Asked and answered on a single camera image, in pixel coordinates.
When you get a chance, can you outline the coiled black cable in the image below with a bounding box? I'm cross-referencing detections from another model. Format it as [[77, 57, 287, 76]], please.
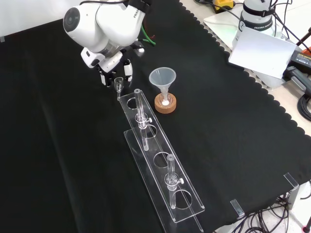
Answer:
[[297, 94, 311, 122]]

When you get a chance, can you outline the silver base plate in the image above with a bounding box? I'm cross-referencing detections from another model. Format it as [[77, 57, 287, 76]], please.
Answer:
[[203, 11, 292, 88]]

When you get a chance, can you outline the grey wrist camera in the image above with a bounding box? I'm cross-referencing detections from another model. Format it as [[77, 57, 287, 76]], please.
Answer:
[[134, 41, 146, 58]]

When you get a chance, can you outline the clear cloth clip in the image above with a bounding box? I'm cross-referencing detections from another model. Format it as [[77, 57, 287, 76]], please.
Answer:
[[229, 199, 246, 217], [283, 172, 300, 189]]

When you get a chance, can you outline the clear glass weighing funnel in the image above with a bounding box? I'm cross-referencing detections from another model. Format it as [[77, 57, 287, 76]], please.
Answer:
[[113, 77, 125, 101]]

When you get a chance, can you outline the clear acrylic funnel stand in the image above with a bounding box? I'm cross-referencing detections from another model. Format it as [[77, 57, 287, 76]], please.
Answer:
[[118, 88, 206, 233]]

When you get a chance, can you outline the green cable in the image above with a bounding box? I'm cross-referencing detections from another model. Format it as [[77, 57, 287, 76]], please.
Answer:
[[141, 23, 157, 46]]

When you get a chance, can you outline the black floor cable bundle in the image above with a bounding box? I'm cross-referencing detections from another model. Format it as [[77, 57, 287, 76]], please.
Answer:
[[213, 191, 311, 233]]

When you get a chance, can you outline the translucent plastic funnel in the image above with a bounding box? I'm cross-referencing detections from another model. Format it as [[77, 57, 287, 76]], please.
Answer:
[[148, 67, 176, 103]]

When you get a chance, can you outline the pale board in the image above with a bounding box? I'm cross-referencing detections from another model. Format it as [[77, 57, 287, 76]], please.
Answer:
[[228, 26, 298, 80]]

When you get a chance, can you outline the yellow stop button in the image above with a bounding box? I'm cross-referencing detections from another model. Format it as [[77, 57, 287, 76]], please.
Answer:
[[212, 0, 236, 13]]

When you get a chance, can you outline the black orange power adapter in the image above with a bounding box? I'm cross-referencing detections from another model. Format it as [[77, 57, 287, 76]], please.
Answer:
[[288, 48, 311, 71]]

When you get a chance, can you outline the black cloth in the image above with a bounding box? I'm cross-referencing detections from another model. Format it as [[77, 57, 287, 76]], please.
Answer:
[[0, 0, 311, 233]]

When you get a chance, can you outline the black tripod leg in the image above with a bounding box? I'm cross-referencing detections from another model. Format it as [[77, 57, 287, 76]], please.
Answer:
[[295, 24, 311, 53]]

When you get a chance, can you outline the black grey clamp handle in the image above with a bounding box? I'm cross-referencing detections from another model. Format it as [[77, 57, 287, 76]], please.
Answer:
[[283, 66, 311, 95]]

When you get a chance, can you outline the clear round-bottom flask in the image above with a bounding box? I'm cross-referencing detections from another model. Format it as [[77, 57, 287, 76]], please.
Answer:
[[158, 93, 173, 106]]

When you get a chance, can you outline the cork ring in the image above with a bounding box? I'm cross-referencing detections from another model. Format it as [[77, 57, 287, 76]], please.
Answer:
[[154, 93, 177, 114]]

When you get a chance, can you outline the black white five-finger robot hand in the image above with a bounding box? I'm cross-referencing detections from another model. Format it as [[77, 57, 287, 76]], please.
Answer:
[[80, 47, 134, 86]]

